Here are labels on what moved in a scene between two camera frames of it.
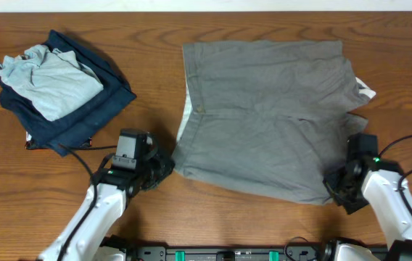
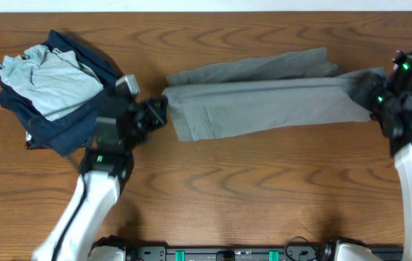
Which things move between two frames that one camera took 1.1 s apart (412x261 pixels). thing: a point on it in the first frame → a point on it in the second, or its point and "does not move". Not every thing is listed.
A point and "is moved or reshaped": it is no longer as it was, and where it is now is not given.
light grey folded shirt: [54, 82] does not move
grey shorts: [269, 119] is moved or reshaped
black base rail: [217, 252] does not move
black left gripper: [160, 167] → [147, 117]
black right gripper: [331, 179] → [362, 93]
